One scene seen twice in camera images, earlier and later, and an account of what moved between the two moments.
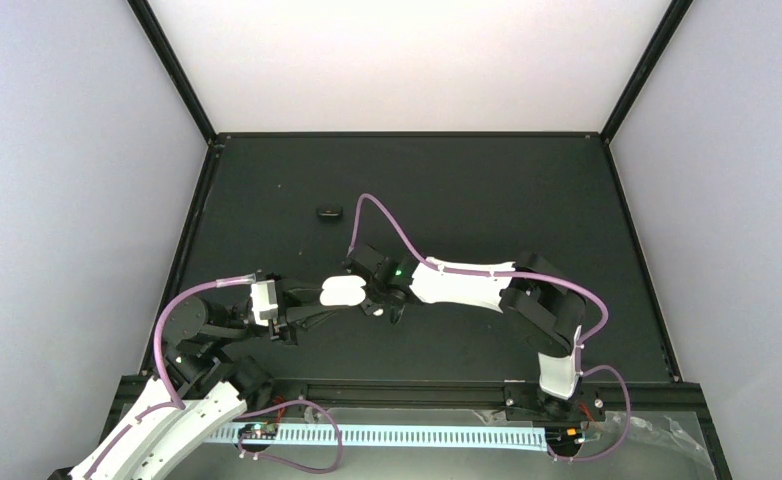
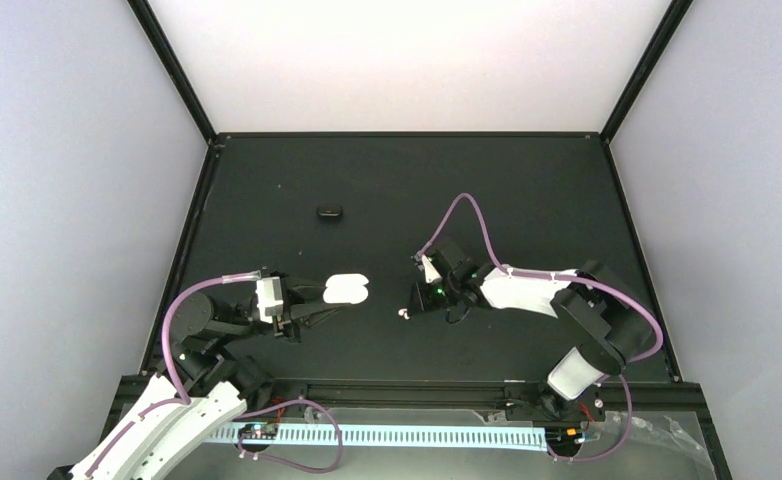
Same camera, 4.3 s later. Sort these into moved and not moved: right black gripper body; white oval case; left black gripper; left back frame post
Moved: right black gripper body
Not moved: left back frame post; left black gripper; white oval case
